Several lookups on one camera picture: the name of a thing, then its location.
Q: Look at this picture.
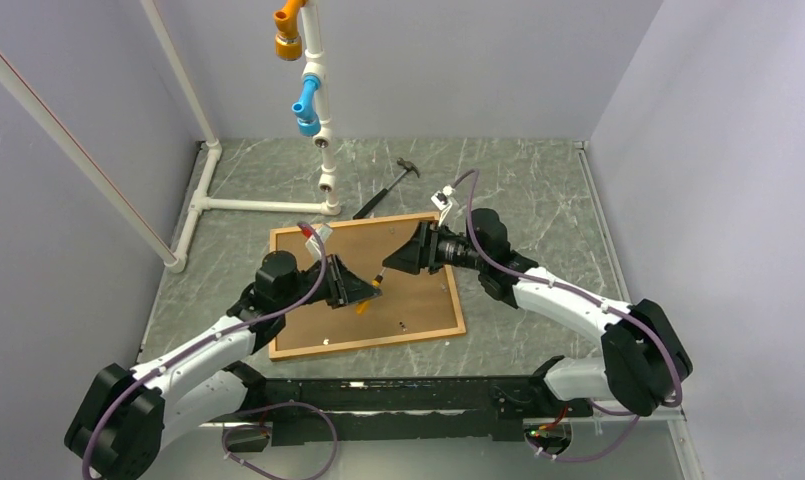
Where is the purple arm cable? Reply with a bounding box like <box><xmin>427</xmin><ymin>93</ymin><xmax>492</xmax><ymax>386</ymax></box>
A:
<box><xmin>451</xmin><ymin>168</ymin><xmax>685</xmax><ymax>464</ymax></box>
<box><xmin>80</xmin><ymin>221</ymin><xmax>340</xmax><ymax>480</ymax></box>

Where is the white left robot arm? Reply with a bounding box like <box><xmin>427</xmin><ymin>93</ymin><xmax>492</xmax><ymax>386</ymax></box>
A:
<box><xmin>64</xmin><ymin>251</ymin><xmax>381</xmax><ymax>479</ymax></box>

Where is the yellow handled screwdriver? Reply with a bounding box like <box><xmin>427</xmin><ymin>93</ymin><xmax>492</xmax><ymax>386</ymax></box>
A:
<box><xmin>355</xmin><ymin>268</ymin><xmax>386</xmax><ymax>315</ymax></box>

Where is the white diagonal pole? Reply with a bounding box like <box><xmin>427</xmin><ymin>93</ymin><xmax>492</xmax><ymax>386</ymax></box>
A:
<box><xmin>0</xmin><ymin>50</ymin><xmax>186</xmax><ymax>272</ymax></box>

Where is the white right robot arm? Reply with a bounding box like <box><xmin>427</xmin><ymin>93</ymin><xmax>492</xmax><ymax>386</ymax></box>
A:
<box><xmin>382</xmin><ymin>208</ymin><xmax>693</xmax><ymax>417</ymax></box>

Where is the black claw hammer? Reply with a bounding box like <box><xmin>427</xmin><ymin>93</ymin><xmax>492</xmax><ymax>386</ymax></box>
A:
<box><xmin>352</xmin><ymin>157</ymin><xmax>421</xmax><ymax>220</ymax></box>

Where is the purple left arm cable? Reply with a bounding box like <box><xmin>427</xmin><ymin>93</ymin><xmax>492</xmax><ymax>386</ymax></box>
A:
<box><xmin>80</xmin><ymin>221</ymin><xmax>340</xmax><ymax>480</ymax></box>

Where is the orange picture frame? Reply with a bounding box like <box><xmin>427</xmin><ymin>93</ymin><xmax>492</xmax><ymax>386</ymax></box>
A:
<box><xmin>268</xmin><ymin>212</ymin><xmax>467</xmax><ymax>361</ymax></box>

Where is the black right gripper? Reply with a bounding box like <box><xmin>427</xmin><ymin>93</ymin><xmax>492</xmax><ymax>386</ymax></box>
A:
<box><xmin>382</xmin><ymin>221</ymin><xmax>486</xmax><ymax>276</ymax></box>

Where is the blue pipe nozzle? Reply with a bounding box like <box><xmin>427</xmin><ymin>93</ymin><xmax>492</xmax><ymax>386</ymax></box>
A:
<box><xmin>291</xmin><ymin>74</ymin><xmax>322</xmax><ymax>137</ymax></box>

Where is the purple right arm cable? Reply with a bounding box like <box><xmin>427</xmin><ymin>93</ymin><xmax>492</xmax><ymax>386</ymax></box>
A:
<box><xmin>451</xmin><ymin>168</ymin><xmax>685</xmax><ymax>464</ymax></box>

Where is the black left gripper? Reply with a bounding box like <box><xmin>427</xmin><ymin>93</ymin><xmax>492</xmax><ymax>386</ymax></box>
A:
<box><xmin>278</xmin><ymin>253</ymin><xmax>381</xmax><ymax>311</ymax></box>

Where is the aluminium table edge rail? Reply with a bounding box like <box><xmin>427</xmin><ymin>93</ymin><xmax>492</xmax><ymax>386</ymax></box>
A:
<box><xmin>572</xmin><ymin>140</ymin><xmax>632</xmax><ymax>301</ymax></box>

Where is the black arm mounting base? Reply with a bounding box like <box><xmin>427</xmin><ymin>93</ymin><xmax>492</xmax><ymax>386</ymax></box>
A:
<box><xmin>217</xmin><ymin>375</ymin><xmax>592</xmax><ymax>446</ymax></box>

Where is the white pvc pipe stand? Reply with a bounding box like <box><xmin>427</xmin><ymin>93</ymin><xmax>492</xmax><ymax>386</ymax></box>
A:
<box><xmin>140</xmin><ymin>1</ymin><xmax>343</xmax><ymax>273</ymax></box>

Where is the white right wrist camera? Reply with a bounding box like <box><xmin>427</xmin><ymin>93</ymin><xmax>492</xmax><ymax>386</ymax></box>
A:
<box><xmin>430</xmin><ymin>185</ymin><xmax>457</xmax><ymax>226</ymax></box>

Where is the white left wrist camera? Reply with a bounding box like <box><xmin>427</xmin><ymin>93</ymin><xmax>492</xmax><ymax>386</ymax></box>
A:
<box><xmin>300</xmin><ymin>223</ymin><xmax>333</xmax><ymax>261</ymax></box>

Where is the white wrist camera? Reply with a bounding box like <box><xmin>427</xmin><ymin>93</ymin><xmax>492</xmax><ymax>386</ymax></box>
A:
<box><xmin>300</xmin><ymin>223</ymin><xmax>333</xmax><ymax>261</ymax></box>
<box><xmin>430</xmin><ymin>185</ymin><xmax>457</xmax><ymax>226</ymax></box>

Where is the orange pipe nozzle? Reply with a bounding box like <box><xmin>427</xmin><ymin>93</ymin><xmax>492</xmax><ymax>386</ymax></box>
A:
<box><xmin>273</xmin><ymin>0</ymin><xmax>307</xmax><ymax>61</ymax></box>

